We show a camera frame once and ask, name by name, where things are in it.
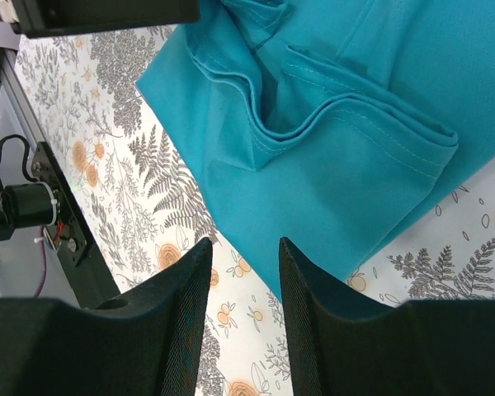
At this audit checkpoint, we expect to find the floral patterned table mat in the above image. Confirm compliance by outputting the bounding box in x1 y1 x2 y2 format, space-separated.
15 26 495 395

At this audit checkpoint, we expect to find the teal t shirt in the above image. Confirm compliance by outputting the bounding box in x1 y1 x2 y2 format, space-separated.
136 1 495 294

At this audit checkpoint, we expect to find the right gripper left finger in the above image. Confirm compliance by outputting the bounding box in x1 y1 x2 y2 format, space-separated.
0 238 213 395

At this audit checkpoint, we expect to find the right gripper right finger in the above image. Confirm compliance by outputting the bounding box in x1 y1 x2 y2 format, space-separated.
279 238 495 395

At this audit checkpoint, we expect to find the aluminium frame rail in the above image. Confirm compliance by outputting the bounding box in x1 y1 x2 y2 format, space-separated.
0 47 46 148

